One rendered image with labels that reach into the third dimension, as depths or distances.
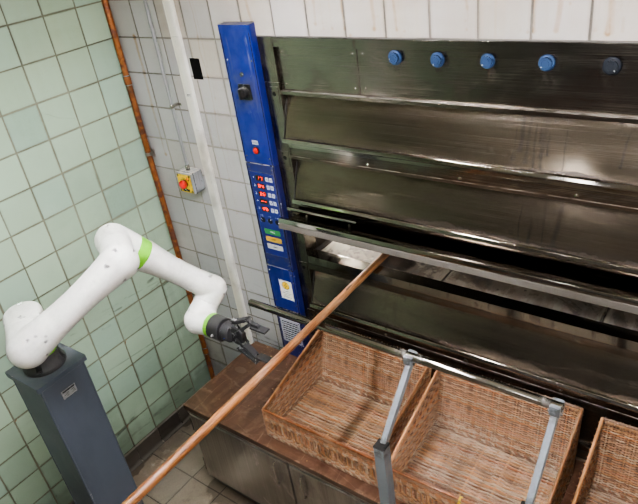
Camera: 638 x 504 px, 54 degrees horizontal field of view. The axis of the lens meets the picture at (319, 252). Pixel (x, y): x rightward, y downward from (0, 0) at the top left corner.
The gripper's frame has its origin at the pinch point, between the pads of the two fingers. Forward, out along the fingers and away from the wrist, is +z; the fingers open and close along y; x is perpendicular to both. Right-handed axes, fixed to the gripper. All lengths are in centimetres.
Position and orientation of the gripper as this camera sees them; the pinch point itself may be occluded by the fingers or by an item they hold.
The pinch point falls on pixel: (267, 346)
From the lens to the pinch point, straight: 220.7
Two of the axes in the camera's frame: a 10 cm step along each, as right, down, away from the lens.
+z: 8.1, 2.1, -5.5
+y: 1.2, 8.6, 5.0
